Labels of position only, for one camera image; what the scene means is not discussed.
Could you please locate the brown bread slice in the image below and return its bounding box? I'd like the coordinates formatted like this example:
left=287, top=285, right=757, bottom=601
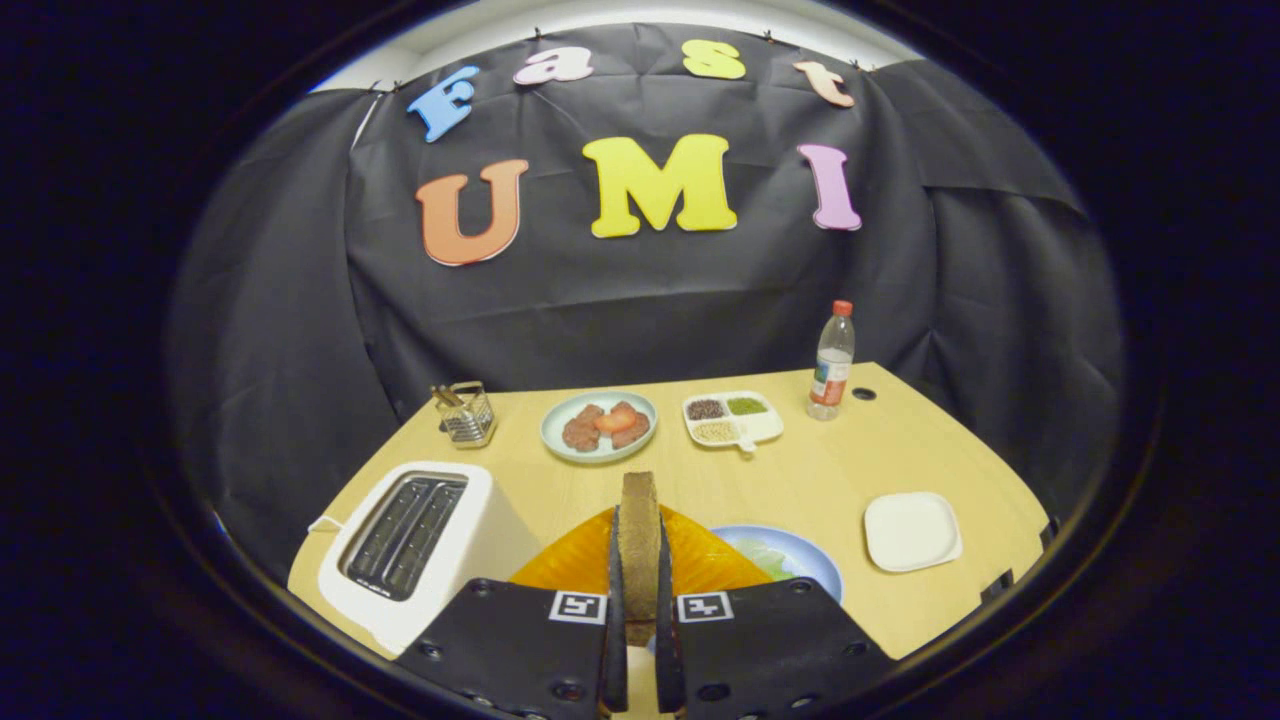
left=617, top=472, right=663, bottom=646

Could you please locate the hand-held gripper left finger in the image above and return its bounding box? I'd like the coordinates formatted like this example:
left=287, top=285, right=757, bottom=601
left=395, top=505, right=629, bottom=720

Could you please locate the blue round plate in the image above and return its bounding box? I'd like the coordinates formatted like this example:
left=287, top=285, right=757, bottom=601
left=710, top=525, right=844, bottom=604

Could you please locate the dark brown meat piece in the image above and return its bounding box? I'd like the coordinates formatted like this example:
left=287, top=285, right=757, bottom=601
left=562, top=404, right=606, bottom=453

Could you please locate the pale green round plate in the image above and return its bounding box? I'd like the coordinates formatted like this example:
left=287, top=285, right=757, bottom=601
left=540, top=390, right=658, bottom=464

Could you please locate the white toaster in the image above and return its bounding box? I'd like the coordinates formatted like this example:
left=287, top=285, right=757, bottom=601
left=318, top=461, right=541, bottom=656

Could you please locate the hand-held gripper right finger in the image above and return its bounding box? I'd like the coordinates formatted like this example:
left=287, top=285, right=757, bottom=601
left=655, top=505, right=896, bottom=720

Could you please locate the green lettuce leaf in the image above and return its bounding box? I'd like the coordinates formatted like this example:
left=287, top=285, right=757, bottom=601
left=735, top=538, right=801, bottom=582

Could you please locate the reddish meat piece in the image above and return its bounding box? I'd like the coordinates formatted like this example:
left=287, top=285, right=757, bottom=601
left=610, top=402, right=651, bottom=448

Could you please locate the wire mesh utensil basket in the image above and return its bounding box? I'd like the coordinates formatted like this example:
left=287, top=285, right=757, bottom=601
left=432, top=381, right=497, bottom=448

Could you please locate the clear water bottle red cap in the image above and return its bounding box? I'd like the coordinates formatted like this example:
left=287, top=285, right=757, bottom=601
left=807, top=300, right=855, bottom=421

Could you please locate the white divided tray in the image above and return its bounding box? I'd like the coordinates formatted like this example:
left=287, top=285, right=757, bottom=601
left=683, top=391, right=784, bottom=453

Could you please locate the white square plate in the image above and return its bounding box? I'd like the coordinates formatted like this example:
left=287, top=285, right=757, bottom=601
left=864, top=492, right=963, bottom=573

